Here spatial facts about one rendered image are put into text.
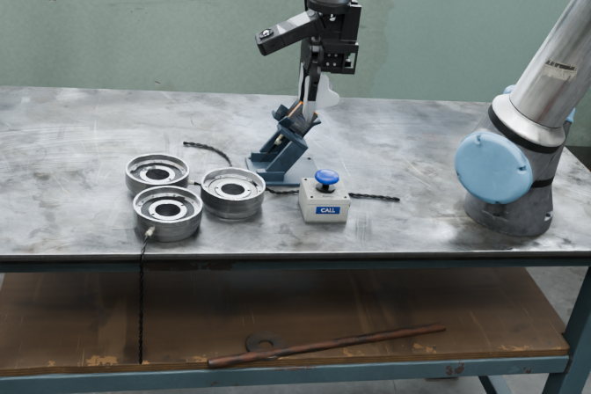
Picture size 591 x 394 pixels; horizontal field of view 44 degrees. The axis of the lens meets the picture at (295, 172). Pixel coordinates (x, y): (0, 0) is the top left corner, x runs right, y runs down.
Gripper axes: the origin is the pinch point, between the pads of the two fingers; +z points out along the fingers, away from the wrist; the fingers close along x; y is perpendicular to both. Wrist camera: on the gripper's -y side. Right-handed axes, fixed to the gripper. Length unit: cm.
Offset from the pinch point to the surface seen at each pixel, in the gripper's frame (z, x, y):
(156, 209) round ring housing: 9.7, -16.0, -25.4
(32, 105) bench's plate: 12, 27, -49
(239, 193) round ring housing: 10.8, -9.4, -11.5
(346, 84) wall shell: 56, 148, 53
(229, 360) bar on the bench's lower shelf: 35.8, -22.3, -13.1
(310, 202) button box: 8.3, -16.7, -1.1
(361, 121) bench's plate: 12.2, 22.0, 18.4
